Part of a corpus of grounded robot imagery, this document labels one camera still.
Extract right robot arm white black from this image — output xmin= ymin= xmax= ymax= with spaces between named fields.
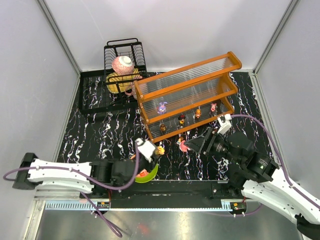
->
xmin=184 ymin=128 xmax=320 ymax=240

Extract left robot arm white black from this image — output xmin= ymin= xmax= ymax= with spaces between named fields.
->
xmin=12 ymin=152 xmax=159 ymax=195

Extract black wire dish rack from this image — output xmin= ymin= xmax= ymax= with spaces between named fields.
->
xmin=78 ymin=37 xmax=147 ymax=115

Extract black marble pattern mat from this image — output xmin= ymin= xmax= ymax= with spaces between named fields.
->
xmin=49 ymin=71 xmax=281 ymax=181

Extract green bowl red pattern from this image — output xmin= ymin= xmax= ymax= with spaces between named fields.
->
xmin=135 ymin=164 xmax=159 ymax=184

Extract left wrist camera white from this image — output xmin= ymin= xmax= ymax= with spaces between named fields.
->
xmin=135 ymin=138 xmax=157 ymax=163

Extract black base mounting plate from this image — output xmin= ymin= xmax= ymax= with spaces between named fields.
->
xmin=79 ymin=179 xmax=258 ymax=210

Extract purple bunny toy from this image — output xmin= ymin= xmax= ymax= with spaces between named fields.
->
xmin=157 ymin=101 xmax=168 ymax=115

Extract brown figure toy on shelf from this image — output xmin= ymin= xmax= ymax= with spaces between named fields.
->
xmin=159 ymin=124 xmax=166 ymax=132

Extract orange clear display shelf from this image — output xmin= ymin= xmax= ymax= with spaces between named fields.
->
xmin=134 ymin=51 xmax=242 ymax=143

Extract pink flamingo toy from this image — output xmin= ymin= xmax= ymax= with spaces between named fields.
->
xmin=176 ymin=136 xmax=191 ymax=153

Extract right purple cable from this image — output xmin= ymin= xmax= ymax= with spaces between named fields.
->
xmin=207 ymin=114 xmax=320 ymax=217

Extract orange figure toy on shelf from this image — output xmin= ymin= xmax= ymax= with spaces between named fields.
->
xmin=195 ymin=108 xmax=202 ymax=119

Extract yellow patterned bowl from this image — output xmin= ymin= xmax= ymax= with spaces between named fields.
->
xmin=105 ymin=68 xmax=143 ymax=94

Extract small orange figure toy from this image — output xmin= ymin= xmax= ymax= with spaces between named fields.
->
xmin=155 ymin=146 xmax=165 ymax=155

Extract black haired figure toy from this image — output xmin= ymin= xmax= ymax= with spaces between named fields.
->
xmin=178 ymin=114 xmax=186 ymax=126

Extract pink mug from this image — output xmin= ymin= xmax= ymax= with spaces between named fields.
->
xmin=124 ymin=84 xmax=137 ymax=99

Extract pink pig toy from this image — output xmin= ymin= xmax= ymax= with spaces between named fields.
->
xmin=210 ymin=103 xmax=217 ymax=113

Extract pink patterned bowl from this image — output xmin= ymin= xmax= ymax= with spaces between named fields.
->
xmin=111 ymin=55 xmax=134 ymax=75

